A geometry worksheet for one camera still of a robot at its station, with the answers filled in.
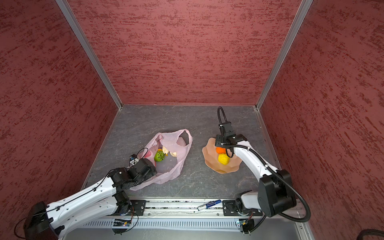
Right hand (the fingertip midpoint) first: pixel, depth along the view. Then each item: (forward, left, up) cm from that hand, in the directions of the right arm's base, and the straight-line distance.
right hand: (219, 144), depth 87 cm
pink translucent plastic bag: (-1, +24, +3) cm, 25 cm away
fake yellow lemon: (-7, -2, -4) cm, 9 cm away
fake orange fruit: (0, -1, -7) cm, 7 cm away
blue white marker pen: (-31, +11, -9) cm, 34 cm away
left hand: (-15, +41, -6) cm, 44 cm away
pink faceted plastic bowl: (-5, +5, -8) cm, 11 cm away
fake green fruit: (-5, +37, -4) cm, 37 cm away
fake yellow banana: (-1, +33, -5) cm, 34 cm away
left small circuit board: (-37, +53, -12) cm, 65 cm away
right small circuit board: (-39, -9, -12) cm, 42 cm away
